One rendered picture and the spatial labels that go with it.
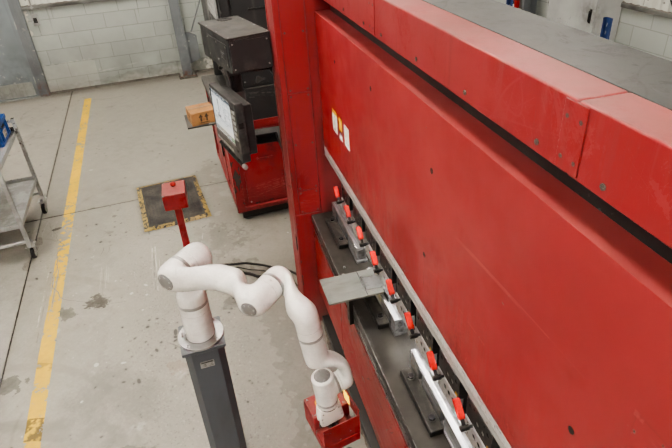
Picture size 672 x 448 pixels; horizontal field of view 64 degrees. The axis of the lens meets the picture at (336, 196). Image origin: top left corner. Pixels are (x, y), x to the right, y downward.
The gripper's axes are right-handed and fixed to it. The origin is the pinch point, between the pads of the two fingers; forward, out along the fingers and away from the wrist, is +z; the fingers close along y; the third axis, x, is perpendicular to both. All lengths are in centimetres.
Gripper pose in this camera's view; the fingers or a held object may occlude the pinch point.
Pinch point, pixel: (333, 426)
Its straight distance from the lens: 235.1
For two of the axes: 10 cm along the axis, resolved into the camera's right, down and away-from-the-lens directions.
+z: 1.3, 8.3, 5.4
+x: 4.5, 4.4, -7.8
